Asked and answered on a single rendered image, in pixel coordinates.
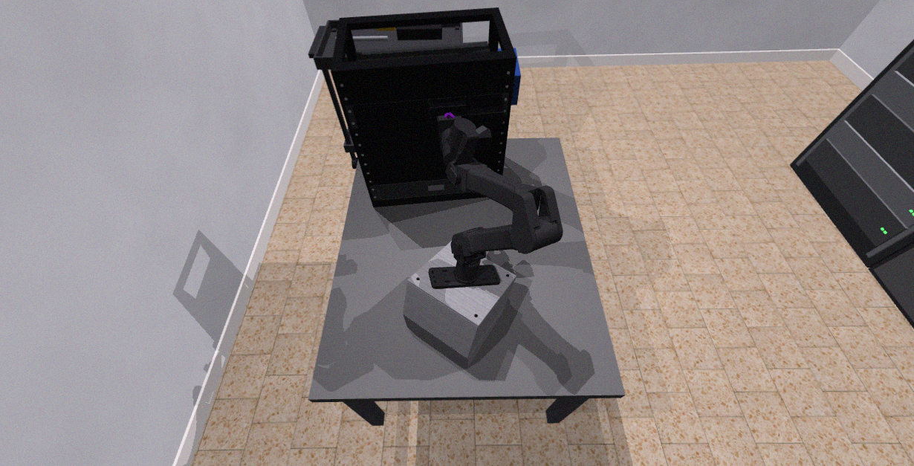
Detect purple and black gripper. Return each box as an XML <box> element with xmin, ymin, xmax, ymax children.
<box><xmin>437</xmin><ymin>112</ymin><xmax>462</xmax><ymax>150</ymax></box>

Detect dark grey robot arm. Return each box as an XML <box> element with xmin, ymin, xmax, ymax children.
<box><xmin>429</xmin><ymin>118</ymin><xmax>563</xmax><ymax>289</ymax></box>

